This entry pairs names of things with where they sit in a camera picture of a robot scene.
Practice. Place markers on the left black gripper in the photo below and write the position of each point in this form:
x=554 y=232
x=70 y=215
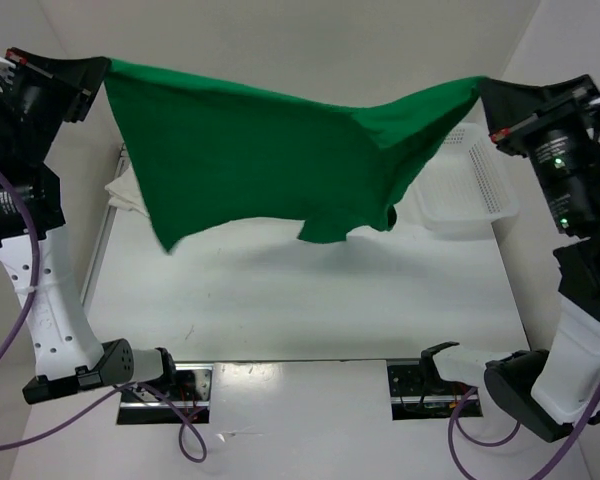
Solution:
x=76 y=80

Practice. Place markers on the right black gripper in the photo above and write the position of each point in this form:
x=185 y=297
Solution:
x=510 y=110

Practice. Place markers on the white t shirt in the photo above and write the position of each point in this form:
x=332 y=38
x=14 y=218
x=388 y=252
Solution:
x=124 y=193

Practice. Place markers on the green t shirt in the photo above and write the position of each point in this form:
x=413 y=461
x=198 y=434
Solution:
x=207 y=152

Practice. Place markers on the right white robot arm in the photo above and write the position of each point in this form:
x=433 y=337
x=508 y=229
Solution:
x=547 y=391

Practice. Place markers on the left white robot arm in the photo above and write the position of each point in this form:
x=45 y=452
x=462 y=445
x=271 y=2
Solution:
x=69 y=359

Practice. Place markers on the white plastic basket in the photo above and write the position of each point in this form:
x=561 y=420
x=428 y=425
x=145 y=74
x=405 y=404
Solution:
x=464 y=186

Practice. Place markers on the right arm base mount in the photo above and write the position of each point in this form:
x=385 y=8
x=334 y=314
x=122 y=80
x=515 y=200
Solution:
x=412 y=399

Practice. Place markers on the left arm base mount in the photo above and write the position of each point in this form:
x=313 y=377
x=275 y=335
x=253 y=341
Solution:
x=191 y=395

